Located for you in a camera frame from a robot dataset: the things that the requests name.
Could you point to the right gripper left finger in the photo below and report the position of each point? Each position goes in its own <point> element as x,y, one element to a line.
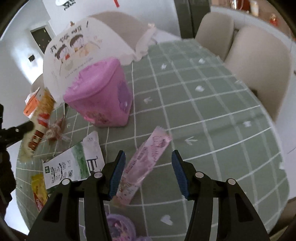
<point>117,170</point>

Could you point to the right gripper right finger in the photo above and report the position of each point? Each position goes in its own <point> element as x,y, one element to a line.
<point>180,170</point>

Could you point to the pink candy wrapper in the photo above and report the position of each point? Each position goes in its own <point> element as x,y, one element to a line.
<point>153,151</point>

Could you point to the green white snack bag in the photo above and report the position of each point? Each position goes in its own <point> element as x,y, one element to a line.
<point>76,163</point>

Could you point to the green checkered tablecloth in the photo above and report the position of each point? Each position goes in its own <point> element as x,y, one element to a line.
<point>216,123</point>

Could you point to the purple plastic carriage toy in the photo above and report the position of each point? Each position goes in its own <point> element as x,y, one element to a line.
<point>122,228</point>

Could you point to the pink plastic box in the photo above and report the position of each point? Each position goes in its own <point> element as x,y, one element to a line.
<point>100,94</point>

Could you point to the yellow snack wrapper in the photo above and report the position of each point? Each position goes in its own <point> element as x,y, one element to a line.
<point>39,191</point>

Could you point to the beige noodle snack bag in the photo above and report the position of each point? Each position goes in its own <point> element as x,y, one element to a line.
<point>40,119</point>

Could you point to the white cartoon food cover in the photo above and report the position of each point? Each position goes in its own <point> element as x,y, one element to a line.
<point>97,37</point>

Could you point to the beige chair middle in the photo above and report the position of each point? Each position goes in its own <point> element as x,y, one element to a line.
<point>264,64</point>

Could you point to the beige chair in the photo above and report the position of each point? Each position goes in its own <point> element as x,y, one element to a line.
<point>215,33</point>
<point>264,64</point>

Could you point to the beige chair far left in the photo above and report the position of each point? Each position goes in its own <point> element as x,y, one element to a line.
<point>215,33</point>

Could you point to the panda wall clock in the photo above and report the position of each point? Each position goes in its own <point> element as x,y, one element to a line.
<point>63,2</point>

